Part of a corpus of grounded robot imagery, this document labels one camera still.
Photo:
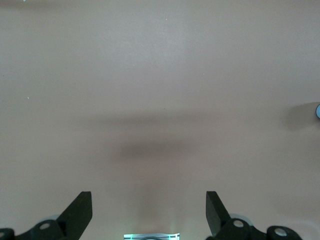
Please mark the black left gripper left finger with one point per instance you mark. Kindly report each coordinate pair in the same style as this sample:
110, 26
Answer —
75, 217

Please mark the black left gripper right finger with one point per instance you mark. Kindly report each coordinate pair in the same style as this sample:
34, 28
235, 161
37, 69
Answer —
218, 222

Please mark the blue cup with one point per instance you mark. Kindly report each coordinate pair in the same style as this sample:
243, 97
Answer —
318, 111

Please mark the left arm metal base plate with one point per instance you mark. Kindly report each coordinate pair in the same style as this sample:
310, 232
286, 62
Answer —
130, 236

